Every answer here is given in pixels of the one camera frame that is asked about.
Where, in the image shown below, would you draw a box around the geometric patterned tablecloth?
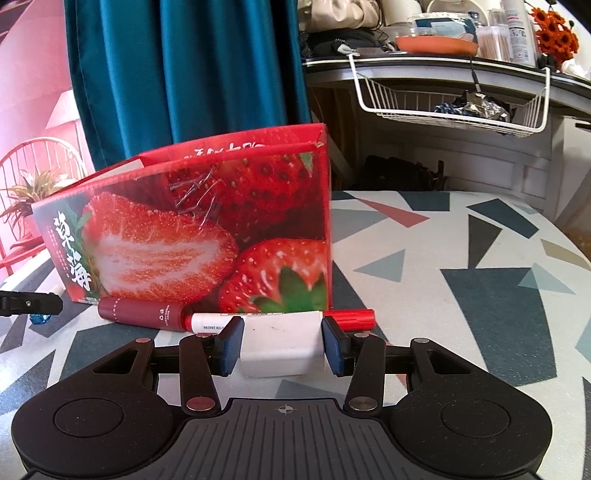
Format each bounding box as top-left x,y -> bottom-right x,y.
0,189 -> 591,480

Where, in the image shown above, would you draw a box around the dark red cosmetic tube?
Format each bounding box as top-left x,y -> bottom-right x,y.
98,296 -> 192,330

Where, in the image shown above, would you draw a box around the white rectangular box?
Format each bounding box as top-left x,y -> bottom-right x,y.
238,311 -> 326,378

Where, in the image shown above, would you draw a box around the blue box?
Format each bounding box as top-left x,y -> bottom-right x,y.
411,14 -> 476,40

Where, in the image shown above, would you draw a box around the pink printed backdrop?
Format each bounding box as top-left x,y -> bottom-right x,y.
0,0 -> 100,287

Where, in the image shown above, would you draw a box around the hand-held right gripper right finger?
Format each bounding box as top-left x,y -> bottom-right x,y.
322,316 -> 476,414

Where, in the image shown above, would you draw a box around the orange tray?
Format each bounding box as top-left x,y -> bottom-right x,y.
396,34 -> 478,57

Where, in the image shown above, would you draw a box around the orange artificial flowers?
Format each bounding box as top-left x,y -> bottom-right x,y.
529,7 -> 580,63

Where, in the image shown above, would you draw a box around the clear cotton swab container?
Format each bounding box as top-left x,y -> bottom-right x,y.
475,25 -> 513,61

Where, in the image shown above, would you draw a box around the teal curtain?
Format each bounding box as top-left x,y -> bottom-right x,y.
64,0 -> 312,171

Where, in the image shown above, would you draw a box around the small blue dropper bottle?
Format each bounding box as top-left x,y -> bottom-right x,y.
30,285 -> 63,326

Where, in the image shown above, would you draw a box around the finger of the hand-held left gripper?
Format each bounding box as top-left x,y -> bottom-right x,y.
0,291 -> 63,317

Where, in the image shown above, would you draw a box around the white marker with red cap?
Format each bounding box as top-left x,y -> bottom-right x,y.
185,308 -> 376,335

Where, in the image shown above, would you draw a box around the beige bag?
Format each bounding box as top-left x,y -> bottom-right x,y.
298,0 -> 384,33

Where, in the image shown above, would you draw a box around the white wire hanging basket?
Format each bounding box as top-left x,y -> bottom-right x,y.
348,54 -> 552,138

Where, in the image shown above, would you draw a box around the white labelled bottle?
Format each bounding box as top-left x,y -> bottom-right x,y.
501,0 -> 539,65

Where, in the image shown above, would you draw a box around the foil packets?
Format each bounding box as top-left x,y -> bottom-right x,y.
434,92 -> 511,123

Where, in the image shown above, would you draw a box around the red strawberry print cardboard box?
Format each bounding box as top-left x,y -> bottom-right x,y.
31,124 -> 333,315

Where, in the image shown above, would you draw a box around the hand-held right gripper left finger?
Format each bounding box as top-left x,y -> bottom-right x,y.
92,316 -> 245,414

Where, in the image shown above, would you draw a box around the dark topped desk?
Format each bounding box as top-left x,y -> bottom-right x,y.
300,46 -> 591,222

